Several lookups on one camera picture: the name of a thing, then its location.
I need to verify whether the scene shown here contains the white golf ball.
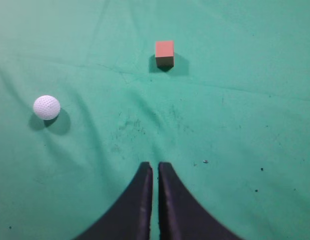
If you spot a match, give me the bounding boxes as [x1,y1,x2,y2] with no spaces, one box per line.
[33,95,61,121]

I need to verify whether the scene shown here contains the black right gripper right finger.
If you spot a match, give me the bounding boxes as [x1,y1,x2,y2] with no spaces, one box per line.
[158,162,240,240]

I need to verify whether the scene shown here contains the red cube block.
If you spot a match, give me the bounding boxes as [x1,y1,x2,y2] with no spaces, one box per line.
[155,40,174,68]

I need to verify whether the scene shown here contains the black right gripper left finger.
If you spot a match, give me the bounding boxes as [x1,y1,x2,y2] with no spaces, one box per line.
[76,162,153,240]

